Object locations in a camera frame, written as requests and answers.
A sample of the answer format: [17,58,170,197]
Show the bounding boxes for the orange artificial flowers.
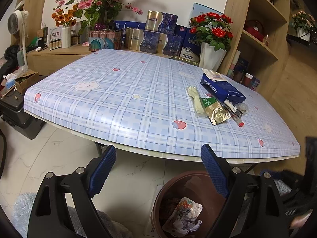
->
[52,9,77,28]

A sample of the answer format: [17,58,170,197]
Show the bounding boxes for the grey paper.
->
[172,211,201,233]

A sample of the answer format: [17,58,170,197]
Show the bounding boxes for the blue gold gift box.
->
[124,28,161,54]
[145,10,179,34]
[158,33,182,56]

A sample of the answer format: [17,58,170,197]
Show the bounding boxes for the large light blue box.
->
[189,2,223,20]

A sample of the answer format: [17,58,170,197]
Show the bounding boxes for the pile of dark clothes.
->
[0,45,21,76]

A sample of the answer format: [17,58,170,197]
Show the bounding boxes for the flat blue box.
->
[114,20,147,30]

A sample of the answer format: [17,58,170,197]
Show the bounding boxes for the dark green paper bag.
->
[37,23,50,47]

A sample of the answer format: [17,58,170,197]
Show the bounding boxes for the wooden shelf unit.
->
[219,0,291,97]

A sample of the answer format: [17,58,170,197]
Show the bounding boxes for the cream plastic spoon packet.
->
[187,85,206,117]

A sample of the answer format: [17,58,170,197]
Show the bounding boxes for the brown plastic waste bin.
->
[151,171,248,238]

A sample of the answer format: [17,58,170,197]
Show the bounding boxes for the blue tissue pack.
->
[4,74,16,90]

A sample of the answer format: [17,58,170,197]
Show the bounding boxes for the clear plastic wrapper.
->
[234,102,249,116]

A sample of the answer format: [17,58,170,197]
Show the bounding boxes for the white green supplement box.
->
[48,26,62,41]

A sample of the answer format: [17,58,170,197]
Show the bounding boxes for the small dark blue box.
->
[175,25,191,39]

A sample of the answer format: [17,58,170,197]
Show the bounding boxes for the gold foil wrapper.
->
[206,103,232,126]

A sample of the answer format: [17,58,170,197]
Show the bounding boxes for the white angular vase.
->
[199,42,228,71]

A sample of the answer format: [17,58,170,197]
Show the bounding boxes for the teal patterned pouch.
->
[88,37,115,52]

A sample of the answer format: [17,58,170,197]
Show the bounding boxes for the row of small amber bottles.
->
[49,38,62,50]

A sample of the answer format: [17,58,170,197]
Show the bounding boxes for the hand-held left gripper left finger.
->
[27,144,117,238]

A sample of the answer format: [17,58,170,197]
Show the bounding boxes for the dark blue milk carton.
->
[179,28,202,62]

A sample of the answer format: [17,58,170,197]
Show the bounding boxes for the white ribbed vase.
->
[61,27,72,49]

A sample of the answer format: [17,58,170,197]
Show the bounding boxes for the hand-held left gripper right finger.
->
[201,143,290,238]

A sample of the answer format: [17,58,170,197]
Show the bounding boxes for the white red paper cup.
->
[242,73,254,87]

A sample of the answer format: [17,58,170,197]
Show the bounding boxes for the dark blue moon gift box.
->
[235,58,249,76]

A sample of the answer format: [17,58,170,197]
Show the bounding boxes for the red artificial roses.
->
[189,12,234,51]

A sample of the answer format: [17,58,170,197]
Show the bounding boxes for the clear tube red cap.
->
[230,109,244,127]

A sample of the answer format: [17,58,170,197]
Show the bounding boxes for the pink rose plant white pot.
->
[291,10,317,42]

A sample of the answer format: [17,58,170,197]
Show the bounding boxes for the green packet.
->
[199,97,218,109]

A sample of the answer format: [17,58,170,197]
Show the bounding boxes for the stack of pastel cups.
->
[228,50,242,77]

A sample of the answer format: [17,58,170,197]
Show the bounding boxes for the red basket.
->
[244,19,265,42]

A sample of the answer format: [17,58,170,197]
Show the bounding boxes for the white standing fan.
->
[7,9,30,67]

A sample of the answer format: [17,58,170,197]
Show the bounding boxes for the blue coffee box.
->
[200,72,247,104]

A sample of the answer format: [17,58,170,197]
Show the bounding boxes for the black storage case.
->
[0,95,46,139]

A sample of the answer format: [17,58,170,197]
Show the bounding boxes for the gold tray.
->
[173,55,200,65]

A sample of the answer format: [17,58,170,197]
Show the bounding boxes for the cardboard box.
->
[15,71,40,95]

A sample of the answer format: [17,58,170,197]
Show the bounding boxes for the floral print wrapper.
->
[162,196,203,231]

